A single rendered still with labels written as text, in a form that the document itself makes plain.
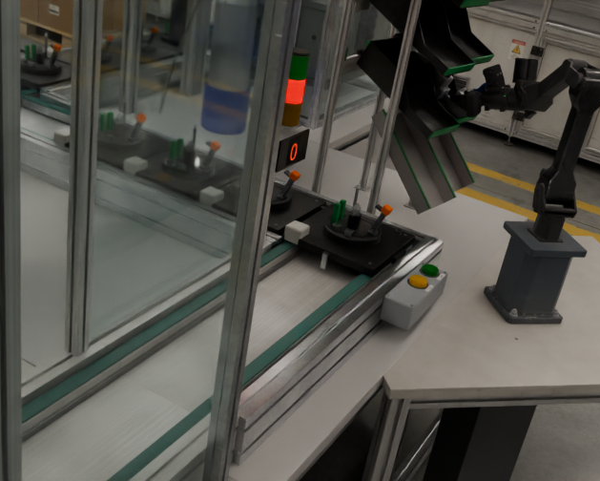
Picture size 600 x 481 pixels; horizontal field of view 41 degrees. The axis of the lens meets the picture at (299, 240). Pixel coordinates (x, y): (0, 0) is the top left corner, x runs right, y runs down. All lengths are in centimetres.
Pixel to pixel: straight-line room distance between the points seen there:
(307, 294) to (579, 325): 69
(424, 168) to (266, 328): 76
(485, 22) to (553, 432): 356
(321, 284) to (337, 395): 33
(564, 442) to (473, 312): 127
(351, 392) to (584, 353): 61
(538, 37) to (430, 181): 382
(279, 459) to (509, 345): 69
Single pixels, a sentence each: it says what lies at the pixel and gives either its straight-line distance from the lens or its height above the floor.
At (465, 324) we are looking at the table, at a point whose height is 86.
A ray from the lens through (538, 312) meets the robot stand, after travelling 201.
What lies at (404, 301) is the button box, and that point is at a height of 96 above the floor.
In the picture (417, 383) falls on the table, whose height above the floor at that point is 86.
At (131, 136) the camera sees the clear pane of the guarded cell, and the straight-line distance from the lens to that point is 78.
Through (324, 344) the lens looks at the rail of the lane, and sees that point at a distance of 155.
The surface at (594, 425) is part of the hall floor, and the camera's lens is 332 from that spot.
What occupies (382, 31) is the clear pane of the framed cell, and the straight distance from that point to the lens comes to 328.
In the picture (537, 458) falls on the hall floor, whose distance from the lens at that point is 304.
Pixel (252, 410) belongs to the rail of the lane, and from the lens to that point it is 136.
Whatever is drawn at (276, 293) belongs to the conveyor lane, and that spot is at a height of 92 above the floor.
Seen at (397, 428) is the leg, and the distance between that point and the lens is 175.
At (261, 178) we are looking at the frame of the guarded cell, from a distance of 99.
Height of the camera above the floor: 182
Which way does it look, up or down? 27 degrees down
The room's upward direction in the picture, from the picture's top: 10 degrees clockwise
